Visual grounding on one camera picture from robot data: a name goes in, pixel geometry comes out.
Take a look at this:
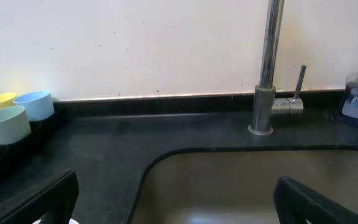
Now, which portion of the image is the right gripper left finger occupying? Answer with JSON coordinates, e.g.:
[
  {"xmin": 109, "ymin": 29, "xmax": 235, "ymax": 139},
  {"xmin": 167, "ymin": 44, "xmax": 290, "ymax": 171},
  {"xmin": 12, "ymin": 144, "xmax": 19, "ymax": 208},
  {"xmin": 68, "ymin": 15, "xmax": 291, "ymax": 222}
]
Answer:
[{"xmin": 0, "ymin": 169, "xmax": 80, "ymax": 224}]

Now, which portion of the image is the green cup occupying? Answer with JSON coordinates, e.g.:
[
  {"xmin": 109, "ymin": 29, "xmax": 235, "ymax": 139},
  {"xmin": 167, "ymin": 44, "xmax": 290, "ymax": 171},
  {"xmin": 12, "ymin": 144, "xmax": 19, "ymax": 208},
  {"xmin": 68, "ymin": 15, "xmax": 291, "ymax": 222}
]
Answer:
[{"xmin": 0, "ymin": 105, "xmax": 32, "ymax": 146}]

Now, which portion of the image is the blue cup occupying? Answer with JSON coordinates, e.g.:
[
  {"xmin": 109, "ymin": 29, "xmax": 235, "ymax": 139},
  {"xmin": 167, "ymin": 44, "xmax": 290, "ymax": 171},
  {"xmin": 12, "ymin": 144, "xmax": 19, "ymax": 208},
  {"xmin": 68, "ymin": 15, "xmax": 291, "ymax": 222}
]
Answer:
[{"xmin": 12, "ymin": 90, "xmax": 56, "ymax": 123}]

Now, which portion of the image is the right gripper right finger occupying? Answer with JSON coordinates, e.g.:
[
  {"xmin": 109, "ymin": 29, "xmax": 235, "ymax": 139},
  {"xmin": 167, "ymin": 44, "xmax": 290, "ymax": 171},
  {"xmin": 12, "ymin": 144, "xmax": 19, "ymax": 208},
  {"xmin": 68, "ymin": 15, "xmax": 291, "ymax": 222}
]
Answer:
[{"xmin": 273, "ymin": 175, "xmax": 358, "ymax": 224}]

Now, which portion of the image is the white cup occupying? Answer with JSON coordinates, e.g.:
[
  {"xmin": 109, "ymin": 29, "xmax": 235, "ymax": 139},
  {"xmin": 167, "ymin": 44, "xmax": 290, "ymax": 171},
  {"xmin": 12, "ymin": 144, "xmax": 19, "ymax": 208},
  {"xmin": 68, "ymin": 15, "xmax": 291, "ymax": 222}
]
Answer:
[{"xmin": 32, "ymin": 217, "xmax": 81, "ymax": 224}]

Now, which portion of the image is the steel tap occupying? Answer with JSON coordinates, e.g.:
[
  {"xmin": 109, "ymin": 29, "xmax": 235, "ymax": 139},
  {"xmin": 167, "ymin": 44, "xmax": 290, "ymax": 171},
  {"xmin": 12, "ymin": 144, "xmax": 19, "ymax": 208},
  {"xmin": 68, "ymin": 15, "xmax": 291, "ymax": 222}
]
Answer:
[{"xmin": 247, "ymin": 0, "xmax": 308, "ymax": 136}]

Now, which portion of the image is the steel sink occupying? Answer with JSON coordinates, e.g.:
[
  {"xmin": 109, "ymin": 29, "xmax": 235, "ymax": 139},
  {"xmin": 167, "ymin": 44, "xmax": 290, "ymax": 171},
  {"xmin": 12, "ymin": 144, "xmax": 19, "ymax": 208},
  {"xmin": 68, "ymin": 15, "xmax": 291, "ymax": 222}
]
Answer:
[{"xmin": 128, "ymin": 145, "xmax": 358, "ymax": 224}]

